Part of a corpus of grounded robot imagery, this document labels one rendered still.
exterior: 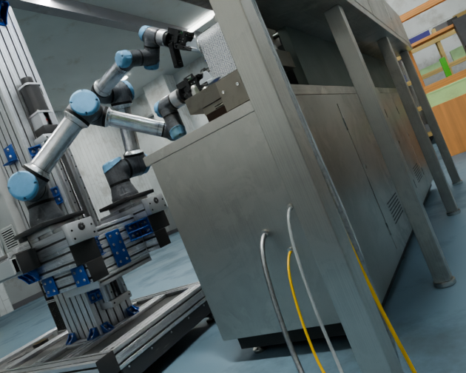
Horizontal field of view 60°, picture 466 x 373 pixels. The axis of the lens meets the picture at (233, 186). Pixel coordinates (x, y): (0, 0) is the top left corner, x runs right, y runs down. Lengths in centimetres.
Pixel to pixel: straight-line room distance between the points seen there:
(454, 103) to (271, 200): 435
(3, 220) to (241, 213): 141
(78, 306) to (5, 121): 100
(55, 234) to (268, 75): 132
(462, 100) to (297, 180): 485
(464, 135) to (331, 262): 484
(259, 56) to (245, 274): 93
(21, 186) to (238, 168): 89
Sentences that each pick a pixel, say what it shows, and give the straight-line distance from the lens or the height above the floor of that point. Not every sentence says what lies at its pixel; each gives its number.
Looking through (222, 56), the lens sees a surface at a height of 116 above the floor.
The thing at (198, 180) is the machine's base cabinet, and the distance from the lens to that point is 152.
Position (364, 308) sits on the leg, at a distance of 82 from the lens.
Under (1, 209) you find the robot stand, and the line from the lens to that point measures 243.
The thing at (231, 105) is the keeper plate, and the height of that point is 92.
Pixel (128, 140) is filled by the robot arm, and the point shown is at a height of 112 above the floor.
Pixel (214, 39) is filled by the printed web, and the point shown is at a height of 124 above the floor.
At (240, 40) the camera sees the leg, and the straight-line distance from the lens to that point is 82.
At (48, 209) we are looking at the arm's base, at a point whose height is 87.
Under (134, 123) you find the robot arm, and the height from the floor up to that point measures 110.
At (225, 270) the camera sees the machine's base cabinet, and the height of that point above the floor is 37.
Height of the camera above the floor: 65
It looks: level
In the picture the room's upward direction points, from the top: 22 degrees counter-clockwise
